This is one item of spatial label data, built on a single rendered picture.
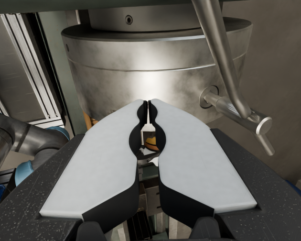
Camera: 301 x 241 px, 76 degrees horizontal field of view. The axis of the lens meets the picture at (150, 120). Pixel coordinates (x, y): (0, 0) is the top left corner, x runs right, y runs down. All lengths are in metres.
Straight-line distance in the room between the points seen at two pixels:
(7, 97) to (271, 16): 2.00
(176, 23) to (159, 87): 0.09
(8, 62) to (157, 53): 1.18
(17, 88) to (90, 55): 1.14
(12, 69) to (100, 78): 1.11
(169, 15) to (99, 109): 0.16
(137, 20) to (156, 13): 0.03
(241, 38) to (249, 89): 1.86
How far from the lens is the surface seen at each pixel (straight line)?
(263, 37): 2.02
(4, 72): 1.38
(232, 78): 0.17
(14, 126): 0.55
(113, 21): 0.29
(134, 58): 0.23
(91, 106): 0.31
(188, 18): 0.28
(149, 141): 0.44
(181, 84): 0.25
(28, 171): 0.49
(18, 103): 1.43
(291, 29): 2.22
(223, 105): 0.25
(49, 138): 0.56
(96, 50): 0.26
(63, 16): 0.91
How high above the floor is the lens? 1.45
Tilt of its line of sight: 55 degrees down
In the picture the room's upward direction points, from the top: 152 degrees clockwise
